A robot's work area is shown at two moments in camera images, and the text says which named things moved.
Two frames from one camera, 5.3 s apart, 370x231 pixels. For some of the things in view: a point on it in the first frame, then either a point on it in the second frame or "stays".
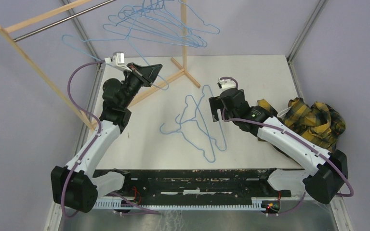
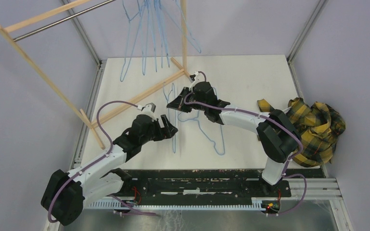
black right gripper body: x=220 y=105 → x=191 y=97
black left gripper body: x=136 y=79 → x=156 y=133
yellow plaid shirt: x=318 y=121 stays
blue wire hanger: x=192 y=127 → x=175 y=109
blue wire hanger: x=149 y=27 → x=143 y=57
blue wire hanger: x=145 y=16 → x=161 y=34
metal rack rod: x=17 y=38 stays
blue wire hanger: x=187 y=28 → x=188 y=28
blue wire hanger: x=122 y=53 → x=130 y=20
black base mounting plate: x=201 y=187 stays
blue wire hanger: x=155 y=23 → x=152 y=32
